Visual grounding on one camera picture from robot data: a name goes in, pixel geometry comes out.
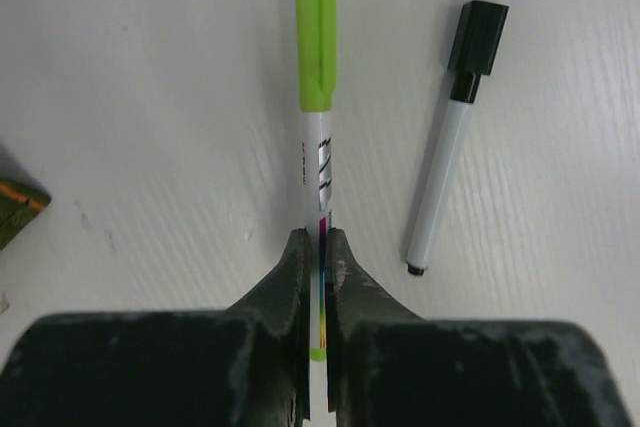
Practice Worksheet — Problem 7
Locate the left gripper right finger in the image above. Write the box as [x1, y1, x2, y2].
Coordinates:
[326, 229, 632, 426]

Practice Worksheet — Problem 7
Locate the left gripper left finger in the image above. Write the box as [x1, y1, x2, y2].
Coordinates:
[1, 229, 311, 426]

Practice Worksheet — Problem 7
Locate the black cap marker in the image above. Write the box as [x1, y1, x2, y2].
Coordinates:
[406, 0, 509, 277]

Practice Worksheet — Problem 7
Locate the light green cap marker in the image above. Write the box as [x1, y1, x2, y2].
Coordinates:
[295, 0, 337, 362]

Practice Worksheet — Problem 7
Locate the yellow plaid shirt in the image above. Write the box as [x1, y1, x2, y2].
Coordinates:
[0, 144, 52, 251]

